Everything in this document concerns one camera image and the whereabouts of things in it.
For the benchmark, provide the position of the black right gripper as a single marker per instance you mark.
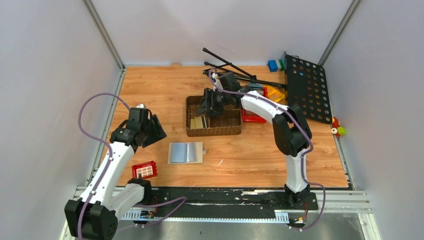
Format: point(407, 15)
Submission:
point(214, 109)

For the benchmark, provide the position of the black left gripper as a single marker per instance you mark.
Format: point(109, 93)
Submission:
point(158, 132)

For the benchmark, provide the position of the gold credit cards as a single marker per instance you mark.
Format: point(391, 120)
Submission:
point(199, 122)

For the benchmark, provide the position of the brown wicker divided basket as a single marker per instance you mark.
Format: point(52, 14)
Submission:
point(227, 124)

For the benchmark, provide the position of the white card holder wallet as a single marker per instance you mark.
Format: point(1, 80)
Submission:
point(180, 153)

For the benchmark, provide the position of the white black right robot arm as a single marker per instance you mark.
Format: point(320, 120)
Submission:
point(291, 131)

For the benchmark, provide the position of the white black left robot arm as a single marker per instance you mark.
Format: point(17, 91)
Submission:
point(96, 213)

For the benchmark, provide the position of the card holders in red bin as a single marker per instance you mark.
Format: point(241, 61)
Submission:
point(255, 86)

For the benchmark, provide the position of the red plastic bin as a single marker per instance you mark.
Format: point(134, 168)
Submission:
point(250, 117)

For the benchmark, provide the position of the red white toy block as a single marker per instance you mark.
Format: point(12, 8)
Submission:
point(144, 170)

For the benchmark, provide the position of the black folding music stand legs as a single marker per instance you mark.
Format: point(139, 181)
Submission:
point(240, 74)

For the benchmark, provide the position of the yellow transparent tray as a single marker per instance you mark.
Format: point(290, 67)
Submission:
point(275, 95)

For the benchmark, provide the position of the blue green toy block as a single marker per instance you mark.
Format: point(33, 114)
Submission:
point(277, 65)

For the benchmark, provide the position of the black perforated music stand desk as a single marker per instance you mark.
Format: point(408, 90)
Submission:
point(307, 87)

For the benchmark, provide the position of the red green small toy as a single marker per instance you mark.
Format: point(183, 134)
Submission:
point(337, 129)

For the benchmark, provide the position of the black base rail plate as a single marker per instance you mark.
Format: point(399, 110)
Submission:
point(225, 202)

